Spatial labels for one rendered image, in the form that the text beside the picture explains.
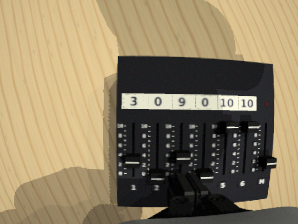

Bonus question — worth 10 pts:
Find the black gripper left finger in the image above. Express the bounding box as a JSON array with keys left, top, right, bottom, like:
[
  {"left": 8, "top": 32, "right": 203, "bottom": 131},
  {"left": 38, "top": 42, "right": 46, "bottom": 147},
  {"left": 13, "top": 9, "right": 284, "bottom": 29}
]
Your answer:
[{"left": 148, "top": 173, "right": 195, "bottom": 219}]

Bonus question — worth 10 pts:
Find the black lighting desk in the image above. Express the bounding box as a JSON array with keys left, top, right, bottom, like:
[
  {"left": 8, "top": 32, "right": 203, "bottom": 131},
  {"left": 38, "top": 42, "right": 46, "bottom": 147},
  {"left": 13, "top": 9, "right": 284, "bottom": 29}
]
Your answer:
[{"left": 116, "top": 56, "right": 277, "bottom": 207}]

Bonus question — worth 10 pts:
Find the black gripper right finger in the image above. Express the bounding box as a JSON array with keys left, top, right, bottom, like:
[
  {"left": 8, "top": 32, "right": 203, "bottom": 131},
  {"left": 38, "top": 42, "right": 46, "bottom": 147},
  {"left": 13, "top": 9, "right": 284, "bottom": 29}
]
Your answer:
[{"left": 185, "top": 172, "right": 253, "bottom": 217}]

